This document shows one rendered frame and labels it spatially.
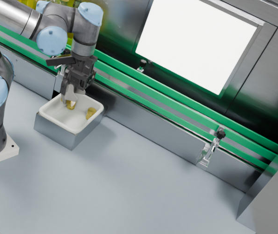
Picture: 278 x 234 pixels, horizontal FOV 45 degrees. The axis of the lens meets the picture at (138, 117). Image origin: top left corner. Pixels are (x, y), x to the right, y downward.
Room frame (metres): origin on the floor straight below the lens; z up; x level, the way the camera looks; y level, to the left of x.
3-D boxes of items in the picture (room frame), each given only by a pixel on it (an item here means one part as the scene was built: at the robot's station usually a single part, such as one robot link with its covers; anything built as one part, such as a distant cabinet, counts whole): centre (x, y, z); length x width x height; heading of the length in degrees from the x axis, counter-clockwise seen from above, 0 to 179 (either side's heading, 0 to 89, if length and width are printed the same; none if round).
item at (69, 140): (1.02, 0.24, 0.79); 0.27 x 0.17 x 0.08; 170
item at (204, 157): (1.00, -0.29, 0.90); 0.17 x 0.05 x 0.23; 170
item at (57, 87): (1.13, 0.34, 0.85); 0.09 x 0.04 x 0.07; 170
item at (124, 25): (1.34, 0.15, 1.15); 0.90 x 0.03 x 0.34; 80
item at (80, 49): (0.96, 0.25, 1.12); 0.08 x 0.08 x 0.05
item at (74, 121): (0.99, 0.24, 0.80); 0.22 x 0.17 x 0.09; 170
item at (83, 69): (0.95, 0.24, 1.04); 0.09 x 0.08 x 0.12; 81
